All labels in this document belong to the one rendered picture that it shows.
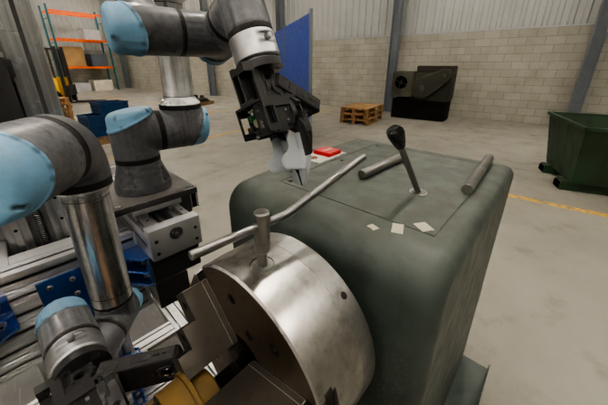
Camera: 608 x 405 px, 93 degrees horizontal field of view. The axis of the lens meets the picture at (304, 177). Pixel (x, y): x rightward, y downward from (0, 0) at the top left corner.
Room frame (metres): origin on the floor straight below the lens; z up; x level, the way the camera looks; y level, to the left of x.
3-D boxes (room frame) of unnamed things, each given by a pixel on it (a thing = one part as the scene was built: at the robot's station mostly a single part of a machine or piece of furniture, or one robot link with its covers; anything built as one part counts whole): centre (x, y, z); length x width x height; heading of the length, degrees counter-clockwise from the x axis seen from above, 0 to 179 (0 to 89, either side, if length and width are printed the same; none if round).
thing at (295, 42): (7.20, 0.43, 1.18); 4.12 x 0.80 x 2.35; 15
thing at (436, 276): (0.66, -0.19, 1.06); 0.59 x 0.48 x 0.39; 138
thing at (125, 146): (0.80, 0.47, 1.33); 0.13 x 0.12 x 0.14; 128
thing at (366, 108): (8.39, -1.67, 0.22); 1.25 x 0.86 x 0.44; 147
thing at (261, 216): (0.34, 0.06, 1.26); 0.02 x 0.02 x 0.12
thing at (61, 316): (0.36, 0.40, 1.08); 0.11 x 0.08 x 0.09; 47
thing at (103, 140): (6.31, 4.20, 0.39); 1.20 x 0.80 x 0.79; 152
